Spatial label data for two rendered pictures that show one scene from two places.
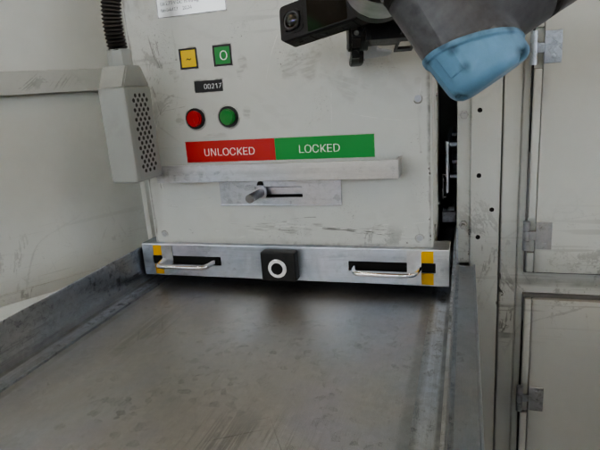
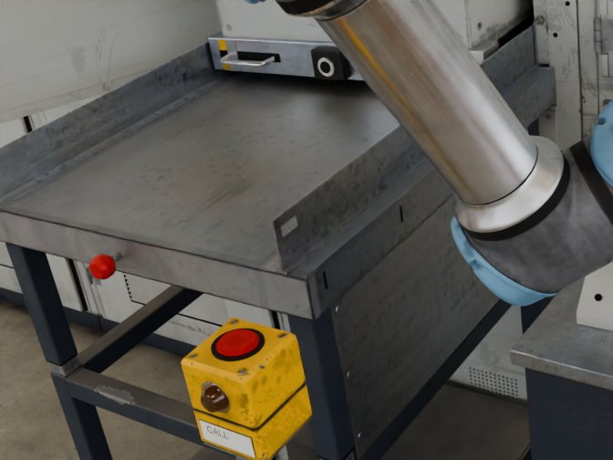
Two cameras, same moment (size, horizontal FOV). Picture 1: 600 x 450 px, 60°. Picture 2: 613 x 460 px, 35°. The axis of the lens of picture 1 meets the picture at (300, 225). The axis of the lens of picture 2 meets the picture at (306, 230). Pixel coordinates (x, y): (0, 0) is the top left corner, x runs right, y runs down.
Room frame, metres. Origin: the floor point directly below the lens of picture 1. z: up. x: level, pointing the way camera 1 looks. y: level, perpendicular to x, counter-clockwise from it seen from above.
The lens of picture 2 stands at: (-0.65, -0.47, 1.39)
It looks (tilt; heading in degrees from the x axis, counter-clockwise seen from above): 27 degrees down; 22
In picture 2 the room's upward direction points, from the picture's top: 10 degrees counter-clockwise
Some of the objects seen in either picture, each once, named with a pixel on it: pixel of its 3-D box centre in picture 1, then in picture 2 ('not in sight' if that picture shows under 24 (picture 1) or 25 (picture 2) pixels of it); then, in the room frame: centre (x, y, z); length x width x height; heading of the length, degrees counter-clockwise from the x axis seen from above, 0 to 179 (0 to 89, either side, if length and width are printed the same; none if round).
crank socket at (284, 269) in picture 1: (279, 265); (329, 64); (0.81, 0.04, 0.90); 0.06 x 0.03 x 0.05; 72
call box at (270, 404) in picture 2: not in sight; (247, 388); (0.03, -0.10, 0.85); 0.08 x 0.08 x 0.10; 72
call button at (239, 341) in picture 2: not in sight; (238, 347); (0.03, -0.10, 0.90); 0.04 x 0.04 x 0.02
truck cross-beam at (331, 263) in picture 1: (287, 258); (343, 56); (0.85, 0.03, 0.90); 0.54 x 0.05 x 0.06; 72
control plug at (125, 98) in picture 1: (131, 124); not in sight; (0.83, 0.25, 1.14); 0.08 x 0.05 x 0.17; 162
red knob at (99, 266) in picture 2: not in sight; (107, 263); (0.30, 0.21, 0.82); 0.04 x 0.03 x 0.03; 162
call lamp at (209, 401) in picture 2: not in sight; (212, 401); (-0.02, -0.09, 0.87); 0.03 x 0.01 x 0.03; 72
